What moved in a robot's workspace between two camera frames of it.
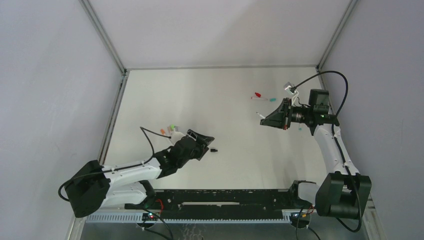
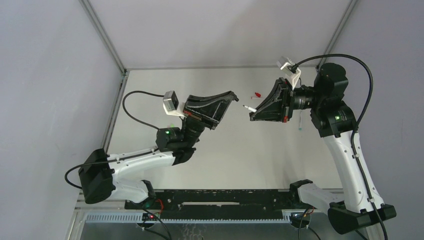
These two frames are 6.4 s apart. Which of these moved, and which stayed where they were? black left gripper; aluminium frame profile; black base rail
Moved: black left gripper
Stayed: black base rail; aluminium frame profile
